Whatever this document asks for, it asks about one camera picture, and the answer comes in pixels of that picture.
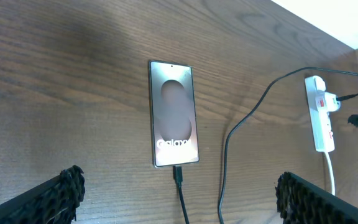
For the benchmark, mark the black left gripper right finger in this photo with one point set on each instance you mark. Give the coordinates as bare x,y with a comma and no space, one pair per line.
300,201

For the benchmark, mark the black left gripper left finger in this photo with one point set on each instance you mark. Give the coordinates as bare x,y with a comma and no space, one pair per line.
54,201

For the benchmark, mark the white power strip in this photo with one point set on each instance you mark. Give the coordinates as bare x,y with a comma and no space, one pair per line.
320,120

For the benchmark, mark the Galaxy smartphone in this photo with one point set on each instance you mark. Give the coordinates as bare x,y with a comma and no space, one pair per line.
172,114

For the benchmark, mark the white USB charger adapter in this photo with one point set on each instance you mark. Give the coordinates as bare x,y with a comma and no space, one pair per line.
331,103

